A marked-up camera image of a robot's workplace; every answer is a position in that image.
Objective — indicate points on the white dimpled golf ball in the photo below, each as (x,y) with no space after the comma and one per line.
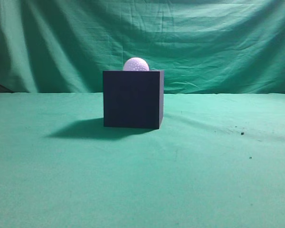
(136,64)

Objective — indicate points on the dark blue foam cube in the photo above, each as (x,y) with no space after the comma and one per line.
(133,99)

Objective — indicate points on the green table cloth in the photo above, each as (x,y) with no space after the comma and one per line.
(218,161)

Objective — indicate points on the green backdrop cloth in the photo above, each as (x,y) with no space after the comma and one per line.
(203,46)

